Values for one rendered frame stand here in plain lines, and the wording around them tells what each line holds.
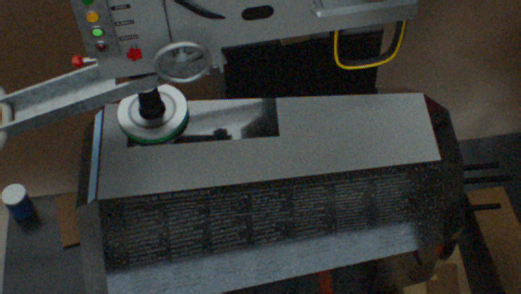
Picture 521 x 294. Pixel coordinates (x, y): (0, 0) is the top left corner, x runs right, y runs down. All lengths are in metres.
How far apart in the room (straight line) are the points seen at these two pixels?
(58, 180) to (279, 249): 1.41
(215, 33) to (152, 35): 0.16
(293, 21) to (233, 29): 0.16
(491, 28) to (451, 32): 0.21
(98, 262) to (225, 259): 0.37
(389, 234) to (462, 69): 1.59
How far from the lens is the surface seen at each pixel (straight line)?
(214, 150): 2.06
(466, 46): 3.64
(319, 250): 2.06
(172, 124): 2.10
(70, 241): 2.97
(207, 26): 1.78
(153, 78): 1.96
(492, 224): 2.91
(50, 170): 3.23
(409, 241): 2.11
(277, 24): 1.82
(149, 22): 1.74
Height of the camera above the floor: 2.54
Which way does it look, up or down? 54 degrees down
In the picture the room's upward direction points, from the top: 3 degrees counter-clockwise
